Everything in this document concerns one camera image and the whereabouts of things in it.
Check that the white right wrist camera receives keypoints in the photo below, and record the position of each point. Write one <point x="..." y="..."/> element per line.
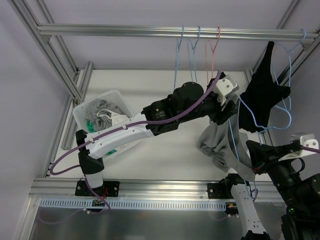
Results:
<point x="307" y="143"/>

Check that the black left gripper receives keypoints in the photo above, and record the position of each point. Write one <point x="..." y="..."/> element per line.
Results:
<point x="225" y="113"/>

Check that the white tank top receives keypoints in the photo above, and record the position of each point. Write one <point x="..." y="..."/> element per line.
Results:
<point x="115" y="118"/>

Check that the aluminium frame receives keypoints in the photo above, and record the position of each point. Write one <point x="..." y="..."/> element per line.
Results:
<point x="48" y="37"/>

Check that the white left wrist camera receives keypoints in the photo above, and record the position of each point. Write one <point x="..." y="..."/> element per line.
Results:
<point x="224" y="87"/>

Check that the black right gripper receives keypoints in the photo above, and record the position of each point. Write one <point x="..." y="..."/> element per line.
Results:
<point x="266" y="158"/>

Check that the grey tank top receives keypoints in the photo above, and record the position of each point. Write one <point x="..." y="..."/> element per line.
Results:
<point x="223" y="144"/>
<point x="94" y="107"/>

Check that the green tank top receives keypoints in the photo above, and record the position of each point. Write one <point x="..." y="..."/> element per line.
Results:
<point x="90" y="127"/>

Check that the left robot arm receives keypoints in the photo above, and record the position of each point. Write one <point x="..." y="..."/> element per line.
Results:
<point x="186" y="103"/>

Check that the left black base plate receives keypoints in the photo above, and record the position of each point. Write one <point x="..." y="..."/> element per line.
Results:
<point x="108" y="189"/>

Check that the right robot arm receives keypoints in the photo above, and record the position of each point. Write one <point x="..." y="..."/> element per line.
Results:
<point x="301" y="197"/>

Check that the white plastic basket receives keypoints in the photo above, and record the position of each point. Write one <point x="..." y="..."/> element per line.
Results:
<point x="112" y="96"/>

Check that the white slotted cable duct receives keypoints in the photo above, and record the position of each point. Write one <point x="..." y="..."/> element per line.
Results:
<point x="130" y="204"/>

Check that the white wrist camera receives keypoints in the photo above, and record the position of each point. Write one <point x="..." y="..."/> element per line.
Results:
<point x="224" y="87"/>
<point x="307" y="143"/>

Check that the blue wire hanger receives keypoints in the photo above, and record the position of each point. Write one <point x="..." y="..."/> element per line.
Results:
<point x="177" y="51"/>
<point x="191" y="50"/>

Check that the black tank top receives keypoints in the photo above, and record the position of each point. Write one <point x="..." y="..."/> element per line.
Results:
<point x="262" y="93"/>

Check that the pink wire hanger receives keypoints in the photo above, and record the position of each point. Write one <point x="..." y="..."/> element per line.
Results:
<point x="208" y="46"/>

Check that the blue hanger with black top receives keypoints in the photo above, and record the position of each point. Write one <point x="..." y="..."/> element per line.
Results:
<point x="258" y="128"/>

